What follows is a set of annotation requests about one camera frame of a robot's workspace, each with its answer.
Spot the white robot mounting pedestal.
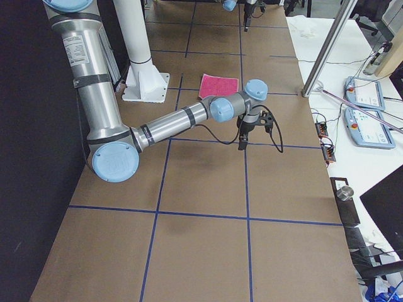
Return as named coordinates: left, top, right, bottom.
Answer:
left=113, top=0, right=170, bottom=103

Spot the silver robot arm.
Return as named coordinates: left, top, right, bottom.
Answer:
left=43, top=1, right=282, bottom=182
left=220, top=0, right=266, bottom=32

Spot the upper orange connector board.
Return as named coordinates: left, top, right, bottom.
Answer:
left=315, top=121, right=328, bottom=138

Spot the lower blue teach pendant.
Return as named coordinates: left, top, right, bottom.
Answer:
left=344, top=108, right=395, bottom=150

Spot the blue plastic bag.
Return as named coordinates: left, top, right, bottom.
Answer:
left=365, top=281, right=402, bottom=302

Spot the lower orange connector board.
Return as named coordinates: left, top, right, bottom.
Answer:
left=321, top=143, right=336, bottom=164

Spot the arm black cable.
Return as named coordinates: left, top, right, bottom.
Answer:
left=192, top=105, right=285, bottom=154

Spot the pink towel with grey edge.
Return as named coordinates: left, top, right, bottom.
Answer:
left=198, top=74, right=239, bottom=99

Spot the black flat bracket plate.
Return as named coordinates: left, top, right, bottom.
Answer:
left=330, top=177, right=360, bottom=227

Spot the black monitor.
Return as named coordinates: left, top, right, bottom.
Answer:
left=360, top=169, right=402, bottom=259

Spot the black office chair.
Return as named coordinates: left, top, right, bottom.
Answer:
left=349, top=0, right=378, bottom=36

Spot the long reacher grabber stick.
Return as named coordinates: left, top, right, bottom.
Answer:
left=317, top=87, right=403, bottom=135

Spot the orange connector board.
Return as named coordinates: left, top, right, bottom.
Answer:
left=315, top=121, right=328, bottom=138
left=321, top=143, right=336, bottom=164

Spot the silver metal cylinder weight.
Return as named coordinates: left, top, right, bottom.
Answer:
left=336, top=186, right=354, bottom=201

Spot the aluminium frame post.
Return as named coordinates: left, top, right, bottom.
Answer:
left=302, top=0, right=358, bottom=98

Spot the upper blue teach pendant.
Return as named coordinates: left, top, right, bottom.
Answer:
left=344, top=76, right=385, bottom=111

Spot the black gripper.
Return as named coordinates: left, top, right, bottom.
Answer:
left=244, top=0, right=264, bottom=32
left=237, top=110, right=273, bottom=150

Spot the blue teach pendant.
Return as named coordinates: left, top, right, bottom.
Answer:
left=344, top=76, right=385, bottom=111
left=344, top=108, right=395, bottom=150

